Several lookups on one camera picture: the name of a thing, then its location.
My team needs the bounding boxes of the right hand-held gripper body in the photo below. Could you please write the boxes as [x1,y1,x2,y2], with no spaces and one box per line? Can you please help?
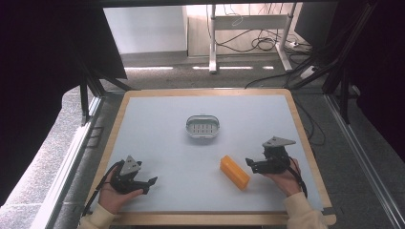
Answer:
[260,135,297,175]

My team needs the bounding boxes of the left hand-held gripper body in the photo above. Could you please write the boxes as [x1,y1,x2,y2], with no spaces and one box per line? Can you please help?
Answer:
[109,155,145,196]

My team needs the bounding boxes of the person's right hand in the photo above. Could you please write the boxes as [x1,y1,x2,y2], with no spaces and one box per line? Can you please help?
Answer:
[263,157,303,198]

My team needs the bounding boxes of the person's left hand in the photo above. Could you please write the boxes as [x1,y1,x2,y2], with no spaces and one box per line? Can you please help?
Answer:
[97,182,144,215]

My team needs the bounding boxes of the orange rectangular block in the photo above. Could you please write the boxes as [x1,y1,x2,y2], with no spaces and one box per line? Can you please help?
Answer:
[219,155,251,192]

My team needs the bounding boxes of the white slotted soap dish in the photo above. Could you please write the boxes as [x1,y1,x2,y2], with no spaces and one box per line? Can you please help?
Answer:
[184,114,222,140]

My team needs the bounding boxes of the white power strip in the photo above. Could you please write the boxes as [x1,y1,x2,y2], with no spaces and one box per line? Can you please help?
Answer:
[299,65,319,80]

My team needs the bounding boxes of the black curtain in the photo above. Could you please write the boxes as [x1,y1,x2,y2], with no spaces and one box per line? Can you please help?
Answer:
[0,0,128,208]
[294,0,405,163]

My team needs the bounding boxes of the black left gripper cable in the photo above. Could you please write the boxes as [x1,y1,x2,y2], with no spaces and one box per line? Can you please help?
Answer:
[81,159,124,218]

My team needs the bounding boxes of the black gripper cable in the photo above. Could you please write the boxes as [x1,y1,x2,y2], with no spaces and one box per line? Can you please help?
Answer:
[81,159,124,218]
[286,156,309,198]

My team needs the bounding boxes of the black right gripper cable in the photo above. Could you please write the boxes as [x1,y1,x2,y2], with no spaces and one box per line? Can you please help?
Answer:
[286,156,309,198]

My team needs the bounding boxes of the thin black floor cable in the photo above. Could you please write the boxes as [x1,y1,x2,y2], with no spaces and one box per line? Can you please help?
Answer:
[293,96,327,147]

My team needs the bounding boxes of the white floor rail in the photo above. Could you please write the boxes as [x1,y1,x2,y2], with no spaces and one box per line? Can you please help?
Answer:
[30,94,103,229]

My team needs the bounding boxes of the aluminium floor rail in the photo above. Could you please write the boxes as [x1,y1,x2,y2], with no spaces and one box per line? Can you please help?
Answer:
[324,94,405,229]

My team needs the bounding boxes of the black metal frame strut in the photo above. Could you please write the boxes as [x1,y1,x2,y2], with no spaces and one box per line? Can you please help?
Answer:
[75,56,133,127]

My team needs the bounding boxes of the tangled black floor cables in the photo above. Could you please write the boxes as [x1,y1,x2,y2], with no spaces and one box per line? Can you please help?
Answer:
[216,28,314,55]

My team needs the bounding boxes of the white metal desk frame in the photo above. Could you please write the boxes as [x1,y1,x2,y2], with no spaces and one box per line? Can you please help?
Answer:
[207,3,298,74]

